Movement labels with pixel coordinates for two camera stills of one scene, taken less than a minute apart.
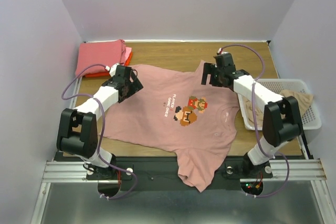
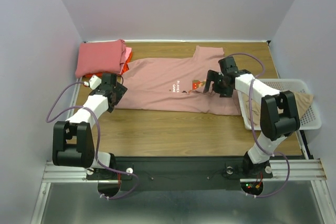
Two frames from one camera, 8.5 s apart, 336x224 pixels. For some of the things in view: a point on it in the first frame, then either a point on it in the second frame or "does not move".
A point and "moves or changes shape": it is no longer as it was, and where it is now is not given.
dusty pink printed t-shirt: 174,112 moves or changes shape
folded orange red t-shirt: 107,74 does not move
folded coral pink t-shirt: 106,53 does not move
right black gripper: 210,72 to 213,83
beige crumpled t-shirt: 302,99 does not move
